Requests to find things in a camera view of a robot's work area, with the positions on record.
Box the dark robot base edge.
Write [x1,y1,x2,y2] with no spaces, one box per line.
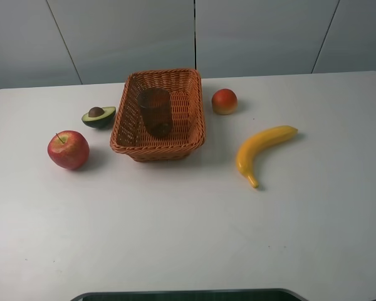
[73,289,305,301]

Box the brown wicker basket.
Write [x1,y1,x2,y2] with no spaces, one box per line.
[110,68,206,162]

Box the yellow banana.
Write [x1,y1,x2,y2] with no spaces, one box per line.
[236,125,298,189]

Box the red orange peach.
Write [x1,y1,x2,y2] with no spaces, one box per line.
[211,88,238,115]

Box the halved avocado with pit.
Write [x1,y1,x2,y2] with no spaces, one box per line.
[81,107,116,129]

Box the red apple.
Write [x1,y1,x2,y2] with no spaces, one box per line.
[47,130,90,170]

